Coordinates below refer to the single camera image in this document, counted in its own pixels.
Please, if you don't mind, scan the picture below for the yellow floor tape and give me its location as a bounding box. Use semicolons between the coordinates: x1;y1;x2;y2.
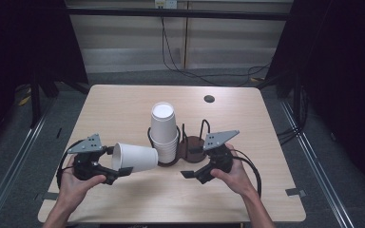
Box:
16;94;32;107

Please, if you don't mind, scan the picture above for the white power outlet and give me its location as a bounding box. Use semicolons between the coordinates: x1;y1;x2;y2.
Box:
154;0;179;10

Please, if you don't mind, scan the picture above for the grey tape piece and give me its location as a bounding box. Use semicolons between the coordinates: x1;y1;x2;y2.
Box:
34;191;60;202
284;187;308;198

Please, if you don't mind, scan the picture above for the black curtain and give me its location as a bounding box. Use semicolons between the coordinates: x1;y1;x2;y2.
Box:
265;0;365;201
0;0;89;153

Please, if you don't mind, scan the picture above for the stack of white paper cups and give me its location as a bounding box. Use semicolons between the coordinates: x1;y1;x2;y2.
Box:
148;101;180;165

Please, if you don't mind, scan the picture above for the metal floor rail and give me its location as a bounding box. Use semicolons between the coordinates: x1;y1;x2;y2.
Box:
279;98;356;228
0;94;57;228

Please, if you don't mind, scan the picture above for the white paper cup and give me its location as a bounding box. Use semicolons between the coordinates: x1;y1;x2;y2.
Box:
110;142;160;174

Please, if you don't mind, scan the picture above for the black wall cable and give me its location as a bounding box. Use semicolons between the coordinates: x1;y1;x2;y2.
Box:
160;15;272;87

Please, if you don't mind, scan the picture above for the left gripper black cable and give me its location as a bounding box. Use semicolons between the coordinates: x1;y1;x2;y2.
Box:
55;139;86;191

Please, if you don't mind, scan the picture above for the black metal stand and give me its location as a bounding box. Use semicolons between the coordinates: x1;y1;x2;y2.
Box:
28;70;60;129

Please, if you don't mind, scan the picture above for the person's left hand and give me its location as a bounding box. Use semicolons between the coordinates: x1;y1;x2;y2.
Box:
57;154;107;204

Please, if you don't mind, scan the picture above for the black horizontal bar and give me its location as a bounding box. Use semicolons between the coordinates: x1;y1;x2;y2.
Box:
66;7;292;22

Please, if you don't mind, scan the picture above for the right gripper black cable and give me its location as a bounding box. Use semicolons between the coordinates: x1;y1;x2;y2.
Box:
231;148;263;199

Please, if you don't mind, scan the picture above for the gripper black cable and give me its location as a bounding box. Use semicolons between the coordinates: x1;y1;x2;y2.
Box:
231;148;263;199
55;139;86;191

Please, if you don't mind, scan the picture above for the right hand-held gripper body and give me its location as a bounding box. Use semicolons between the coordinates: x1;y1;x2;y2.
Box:
194;129;240;185

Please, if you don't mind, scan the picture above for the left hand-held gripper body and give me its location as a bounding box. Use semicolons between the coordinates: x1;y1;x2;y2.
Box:
67;133;122;186

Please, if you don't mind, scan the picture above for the dark double cup holder rack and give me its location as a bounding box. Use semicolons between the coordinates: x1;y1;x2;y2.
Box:
146;118;212;168

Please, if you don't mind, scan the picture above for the person's right hand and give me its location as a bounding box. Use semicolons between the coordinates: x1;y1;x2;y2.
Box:
210;142;252;199

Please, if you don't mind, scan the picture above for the black cable bundle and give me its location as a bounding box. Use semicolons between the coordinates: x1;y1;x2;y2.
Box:
277;85;302;146

